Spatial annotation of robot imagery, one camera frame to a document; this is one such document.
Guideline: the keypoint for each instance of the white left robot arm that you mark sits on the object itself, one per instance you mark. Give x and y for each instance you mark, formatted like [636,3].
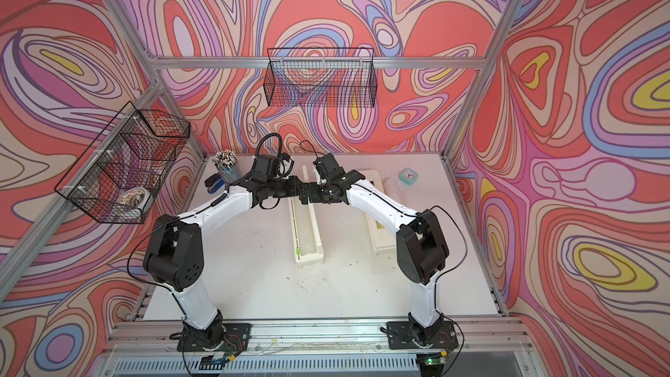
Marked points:
[175,255]

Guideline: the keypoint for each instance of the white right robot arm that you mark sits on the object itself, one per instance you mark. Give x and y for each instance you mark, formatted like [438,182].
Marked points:
[421,248]

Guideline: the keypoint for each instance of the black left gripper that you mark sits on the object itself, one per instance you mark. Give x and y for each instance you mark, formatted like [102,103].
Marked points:
[294,182]

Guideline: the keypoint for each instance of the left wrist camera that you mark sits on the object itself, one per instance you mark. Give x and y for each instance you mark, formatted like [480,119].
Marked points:
[266,168]

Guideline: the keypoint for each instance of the black wire basket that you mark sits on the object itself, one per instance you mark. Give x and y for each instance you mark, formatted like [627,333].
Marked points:
[321,77]
[137,148]

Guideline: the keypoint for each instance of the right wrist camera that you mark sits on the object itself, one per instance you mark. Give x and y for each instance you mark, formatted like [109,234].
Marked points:
[328,168]

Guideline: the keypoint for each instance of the black wire basket left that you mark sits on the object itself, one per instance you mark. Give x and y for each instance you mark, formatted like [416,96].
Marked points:
[137,148]

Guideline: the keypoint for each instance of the tape roll in basket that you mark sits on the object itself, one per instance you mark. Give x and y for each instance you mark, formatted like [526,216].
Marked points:
[131,202]

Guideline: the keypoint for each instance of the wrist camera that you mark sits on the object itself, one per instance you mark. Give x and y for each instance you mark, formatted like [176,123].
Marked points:
[266,168]
[328,168]

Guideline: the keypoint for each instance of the black wire basket back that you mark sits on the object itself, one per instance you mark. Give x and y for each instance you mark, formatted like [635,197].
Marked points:
[321,77]

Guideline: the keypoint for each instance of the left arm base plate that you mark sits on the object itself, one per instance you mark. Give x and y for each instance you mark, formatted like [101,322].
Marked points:
[226,337]

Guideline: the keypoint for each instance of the cup of pencils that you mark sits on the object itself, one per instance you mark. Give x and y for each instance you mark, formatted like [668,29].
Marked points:
[225,162]

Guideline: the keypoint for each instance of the aluminium front rail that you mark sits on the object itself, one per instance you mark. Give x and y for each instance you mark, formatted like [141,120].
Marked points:
[475,346]

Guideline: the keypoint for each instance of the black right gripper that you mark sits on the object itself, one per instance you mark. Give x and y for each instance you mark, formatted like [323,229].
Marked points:
[313,195]

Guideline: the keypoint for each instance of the cream plastic wrap dispenser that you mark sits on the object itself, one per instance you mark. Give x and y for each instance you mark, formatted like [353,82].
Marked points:
[308,247]

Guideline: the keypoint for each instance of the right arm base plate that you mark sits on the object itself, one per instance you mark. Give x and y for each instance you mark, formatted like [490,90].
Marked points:
[405,335]

